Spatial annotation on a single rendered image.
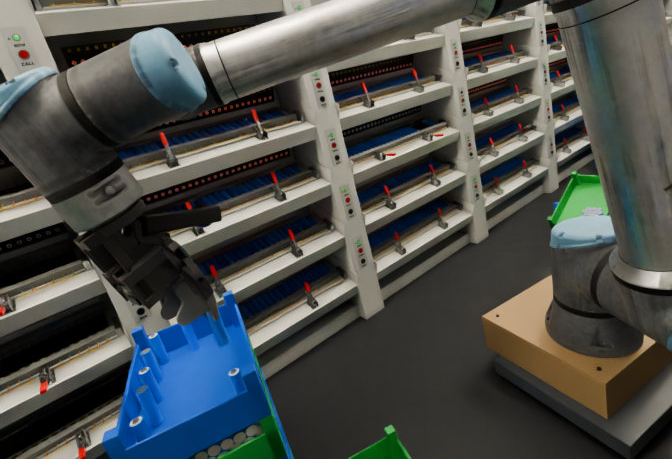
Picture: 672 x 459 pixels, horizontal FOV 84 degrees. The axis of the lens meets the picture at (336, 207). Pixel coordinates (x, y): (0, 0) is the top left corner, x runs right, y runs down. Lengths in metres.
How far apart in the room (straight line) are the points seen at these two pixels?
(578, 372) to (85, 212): 0.94
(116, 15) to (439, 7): 0.75
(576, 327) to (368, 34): 0.75
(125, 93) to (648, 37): 0.61
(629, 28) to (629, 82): 0.07
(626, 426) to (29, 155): 1.08
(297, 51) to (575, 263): 0.69
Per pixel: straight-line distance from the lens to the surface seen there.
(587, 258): 0.91
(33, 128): 0.49
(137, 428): 0.64
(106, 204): 0.50
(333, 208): 1.30
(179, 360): 0.85
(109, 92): 0.46
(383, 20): 0.61
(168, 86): 0.45
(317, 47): 0.58
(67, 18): 1.09
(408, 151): 1.49
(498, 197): 2.00
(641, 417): 1.06
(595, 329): 1.00
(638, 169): 0.68
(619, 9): 0.61
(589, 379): 0.99
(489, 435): 1.07
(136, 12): 1.12
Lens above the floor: 0.81
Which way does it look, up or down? 16 degrees down
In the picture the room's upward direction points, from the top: 15 degrees counter-clockwise
